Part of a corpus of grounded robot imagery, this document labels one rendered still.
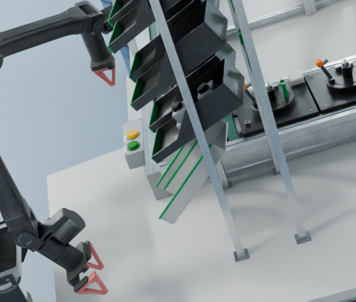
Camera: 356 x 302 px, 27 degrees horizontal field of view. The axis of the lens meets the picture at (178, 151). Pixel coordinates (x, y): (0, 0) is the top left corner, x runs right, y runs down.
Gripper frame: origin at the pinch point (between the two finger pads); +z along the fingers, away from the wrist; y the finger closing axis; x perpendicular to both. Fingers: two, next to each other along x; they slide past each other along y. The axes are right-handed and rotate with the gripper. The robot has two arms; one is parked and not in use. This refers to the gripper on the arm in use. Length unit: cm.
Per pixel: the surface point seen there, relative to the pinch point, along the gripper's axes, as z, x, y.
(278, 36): 39, -56, 72
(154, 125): 2.0, -11.3, -28.2
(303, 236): 36, -40, -49
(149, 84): -13.1, -14.7, -34.4
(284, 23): 39, -61, 82
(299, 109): 27, -51, -3
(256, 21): 36, -51, 86
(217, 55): -13.1, -33.0, -30.6
